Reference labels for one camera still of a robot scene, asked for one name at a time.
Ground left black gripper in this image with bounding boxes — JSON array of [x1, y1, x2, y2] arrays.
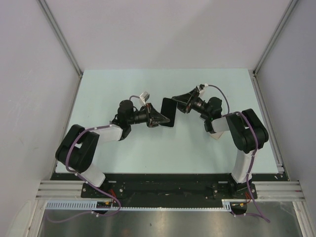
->
[[127, 103, 169, 128]]

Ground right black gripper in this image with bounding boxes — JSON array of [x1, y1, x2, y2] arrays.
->
[[171, 88, 211, 118]]

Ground phone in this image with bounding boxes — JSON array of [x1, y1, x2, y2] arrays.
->
[[160, 98, 177, 127]]

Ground beige silicone phone case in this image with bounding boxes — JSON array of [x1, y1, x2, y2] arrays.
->
[[210, 131, 224, 140]]

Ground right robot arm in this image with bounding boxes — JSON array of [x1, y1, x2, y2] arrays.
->
[[171, 84, 269, 198]]

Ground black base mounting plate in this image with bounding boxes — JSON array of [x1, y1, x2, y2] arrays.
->
[[50, 172, 288, 215]]

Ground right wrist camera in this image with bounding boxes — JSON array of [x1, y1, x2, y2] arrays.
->
[[196, 83, 208, 96]]

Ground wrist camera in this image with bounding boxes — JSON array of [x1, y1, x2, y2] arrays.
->
[[196, 83, 208, 96], [139, 91, 150, 105]]

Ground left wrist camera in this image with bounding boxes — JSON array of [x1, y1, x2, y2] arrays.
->
[[139, 91, 150, 105]]

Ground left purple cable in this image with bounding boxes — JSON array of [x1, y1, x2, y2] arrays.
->
[[46, 95, 141, 223]]

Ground purple cable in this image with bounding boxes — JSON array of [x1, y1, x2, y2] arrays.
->
[[207, 84, 271, 223], [46, 95, 141, 223]]

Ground right aluminium side rail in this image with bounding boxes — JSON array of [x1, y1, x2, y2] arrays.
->
[[248, 70, 286, 174]]

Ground white slotted cable duct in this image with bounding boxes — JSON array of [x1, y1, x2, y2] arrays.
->
[[45, 198, 233, 211]]

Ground aluminium front frame rail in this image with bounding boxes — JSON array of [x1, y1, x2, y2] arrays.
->
[[36, 181, 305, 201]]

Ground left aluminium frame post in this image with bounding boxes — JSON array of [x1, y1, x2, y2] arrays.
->
[[36, 0, 83, 79]]

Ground aluminium frame post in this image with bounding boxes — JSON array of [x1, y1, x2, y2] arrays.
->
[[36, 0, 83, 79], [252, 0, 300, 77]]

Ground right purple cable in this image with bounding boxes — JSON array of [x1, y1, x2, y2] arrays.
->
[[207, 84, 271, 223]]

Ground right aluminium frame post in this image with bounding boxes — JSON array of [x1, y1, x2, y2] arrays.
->
[[252, 0, 300, 77]]

